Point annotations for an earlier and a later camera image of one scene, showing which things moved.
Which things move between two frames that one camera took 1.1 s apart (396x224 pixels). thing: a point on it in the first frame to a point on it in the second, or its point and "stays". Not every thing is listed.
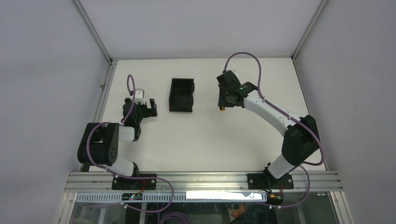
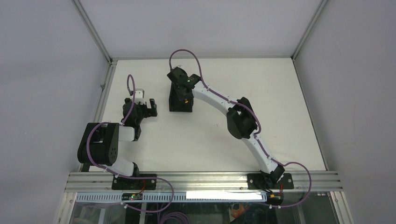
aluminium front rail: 320,182 stays
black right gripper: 222,103 to 180,96
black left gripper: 146,110 stays
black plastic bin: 181,98 stays
